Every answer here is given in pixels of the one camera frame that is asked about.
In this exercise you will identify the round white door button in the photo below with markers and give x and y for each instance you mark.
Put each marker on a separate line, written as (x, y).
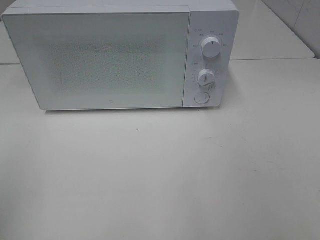
(202, 98)

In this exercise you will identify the white timer knob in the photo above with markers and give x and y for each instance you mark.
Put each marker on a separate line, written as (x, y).
(206, 78)

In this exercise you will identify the upper white power knob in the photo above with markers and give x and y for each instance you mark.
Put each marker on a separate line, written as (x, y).
(211, 47)

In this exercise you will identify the white microwave door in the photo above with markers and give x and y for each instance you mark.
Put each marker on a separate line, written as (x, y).
(102, 61)

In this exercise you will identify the white microwave oven body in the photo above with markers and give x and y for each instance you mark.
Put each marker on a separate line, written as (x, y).
(207, 18)

